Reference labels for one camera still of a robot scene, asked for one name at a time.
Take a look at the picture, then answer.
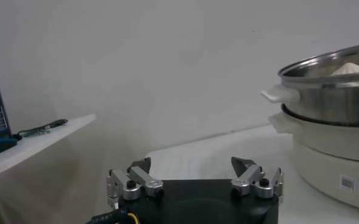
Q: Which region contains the black white adapter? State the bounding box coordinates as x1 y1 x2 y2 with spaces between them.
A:
43 118 69 129

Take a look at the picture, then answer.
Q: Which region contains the white side table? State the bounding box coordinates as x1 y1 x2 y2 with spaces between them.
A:
0 114 97 180

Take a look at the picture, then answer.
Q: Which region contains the white work table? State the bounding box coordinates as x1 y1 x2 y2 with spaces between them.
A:
145 124 359 224

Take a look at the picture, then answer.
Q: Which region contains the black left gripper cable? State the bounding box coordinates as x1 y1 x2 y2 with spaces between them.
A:
86 209 140 224

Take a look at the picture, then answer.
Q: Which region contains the thin black cable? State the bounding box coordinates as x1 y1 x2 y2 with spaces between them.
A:
10 130 27 141

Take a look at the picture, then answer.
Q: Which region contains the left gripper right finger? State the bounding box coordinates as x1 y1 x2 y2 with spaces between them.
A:
230 156 285 199

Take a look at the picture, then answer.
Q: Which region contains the stainless steel steamer basket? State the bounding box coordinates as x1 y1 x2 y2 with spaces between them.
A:
260 42 359 128

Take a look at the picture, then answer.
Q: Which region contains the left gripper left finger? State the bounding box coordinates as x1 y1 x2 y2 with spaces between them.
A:
106 156 165 211

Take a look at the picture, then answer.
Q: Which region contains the white electric cooker base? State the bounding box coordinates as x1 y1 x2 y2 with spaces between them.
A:
269 112 359 213

